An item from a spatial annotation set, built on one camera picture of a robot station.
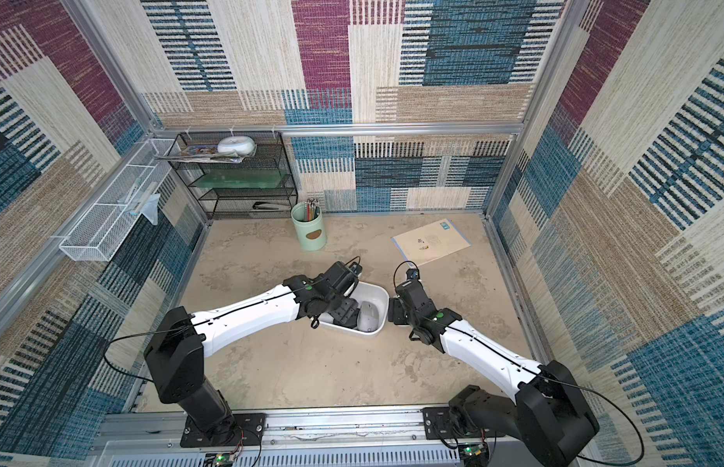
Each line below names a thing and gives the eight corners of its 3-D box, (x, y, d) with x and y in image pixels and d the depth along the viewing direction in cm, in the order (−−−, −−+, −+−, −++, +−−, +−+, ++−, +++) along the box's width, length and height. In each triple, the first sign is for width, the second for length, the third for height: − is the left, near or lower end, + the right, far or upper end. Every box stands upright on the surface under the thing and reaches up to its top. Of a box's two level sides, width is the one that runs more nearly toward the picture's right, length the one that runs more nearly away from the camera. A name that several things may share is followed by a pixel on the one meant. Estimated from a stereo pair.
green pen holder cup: (293, 246, 113) (283, 214, 99) (304, 231, 118) (296, 198, 104) (319, 255, 110) (312, 222, 97) (329, 239, 115) (324, 206, 102)
